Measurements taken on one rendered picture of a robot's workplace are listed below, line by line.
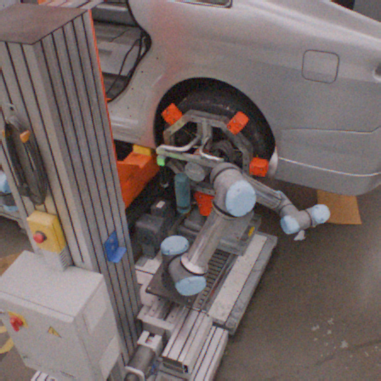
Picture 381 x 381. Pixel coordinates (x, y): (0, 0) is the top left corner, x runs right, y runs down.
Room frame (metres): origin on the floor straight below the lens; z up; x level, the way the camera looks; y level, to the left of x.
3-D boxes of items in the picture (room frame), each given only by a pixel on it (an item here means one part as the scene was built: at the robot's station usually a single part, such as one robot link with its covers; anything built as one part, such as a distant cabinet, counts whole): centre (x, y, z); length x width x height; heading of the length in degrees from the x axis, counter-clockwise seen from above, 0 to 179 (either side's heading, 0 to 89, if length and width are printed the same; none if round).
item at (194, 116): (2.24, -0.11, 0.85); 0.54 x 0.07 x 0.54; 62
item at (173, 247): (1.35, 0.08, 0.98); 0.13 x 0.12 x 0.14; 19
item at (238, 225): (2.39, -0.19, 0.32); 0.40 x 0.30 x 0.28; 62
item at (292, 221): (1.41, -0.42, 1.08); 0.11 x 0.11 x 0.08; 19
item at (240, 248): (2.39, -0.19, 0.13); 0.50 x 0.36 x 0.10; 62
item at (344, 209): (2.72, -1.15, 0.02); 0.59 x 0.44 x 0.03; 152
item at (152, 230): (2.30, 0.21, 0.26); 0.42 x 0.18 x 0.35; 152
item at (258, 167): (2.10, -0.39, 0.85); 0.09 x 0.08 x 0.07; 62
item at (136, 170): (2.45, 0.36, 0.69); 0.52 x 0.17 x 0.35; 152
